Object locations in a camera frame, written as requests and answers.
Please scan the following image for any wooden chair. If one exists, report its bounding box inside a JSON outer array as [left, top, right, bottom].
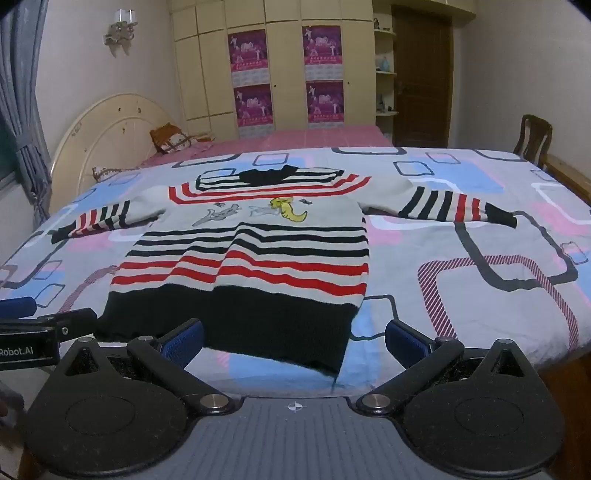
[[513, 114, 554, 169]]

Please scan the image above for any cream corner shelf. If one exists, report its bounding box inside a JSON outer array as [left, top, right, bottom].
[[372, 14, 400, 136]]

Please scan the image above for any pink wall poster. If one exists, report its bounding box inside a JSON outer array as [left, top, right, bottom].
[[233, 84, 274, 137], [228, 31, 269, 86], [305, 80, 346, 130], [302, 25, 343, 82]]

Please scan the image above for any orange and white pillow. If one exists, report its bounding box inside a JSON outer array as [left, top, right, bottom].
[[148, 122, 216, 156]]

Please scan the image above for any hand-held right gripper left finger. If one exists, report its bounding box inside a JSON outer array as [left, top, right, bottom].
[[61, 318, 235, 417]]

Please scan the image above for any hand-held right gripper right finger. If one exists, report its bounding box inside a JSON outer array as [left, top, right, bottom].
[[355, 318, 533, 416]]

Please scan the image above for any cream wardrobe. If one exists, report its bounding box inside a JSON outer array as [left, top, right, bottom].
[[168, 0, 377, 144]]

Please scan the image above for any grey curtain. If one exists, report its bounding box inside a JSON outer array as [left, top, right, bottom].
[[0, 0, 52, 228]]

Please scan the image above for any striped knit sweater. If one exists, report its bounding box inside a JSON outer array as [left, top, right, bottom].
[[51, 164, 519, 376]]

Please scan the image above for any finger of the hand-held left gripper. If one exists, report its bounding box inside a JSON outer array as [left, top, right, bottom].
[[0, 298, 38, 320], [39, 308, 99, 345]]

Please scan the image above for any brown wooden door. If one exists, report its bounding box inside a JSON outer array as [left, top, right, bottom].
[[390, 4, 454, 149]]

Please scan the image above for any cream round headboard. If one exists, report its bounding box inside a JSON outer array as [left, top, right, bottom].
[[48, 93, 172, 215]]

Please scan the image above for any patterned bed blanket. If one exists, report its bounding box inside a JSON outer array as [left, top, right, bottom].
[[0, 147, 591, 400]]

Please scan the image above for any wall lamp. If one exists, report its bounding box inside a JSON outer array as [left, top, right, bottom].
[[103, 8, 140, 47]]

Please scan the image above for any small floral pillow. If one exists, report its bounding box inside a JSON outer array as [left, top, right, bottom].
[[91, 165, 140, 184]]

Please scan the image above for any pink bedsheet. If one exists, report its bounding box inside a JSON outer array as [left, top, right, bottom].
[[139, 124, 399, 169]]

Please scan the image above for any window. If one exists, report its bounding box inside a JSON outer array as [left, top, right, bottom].
[[0, 115, 22, 189]]

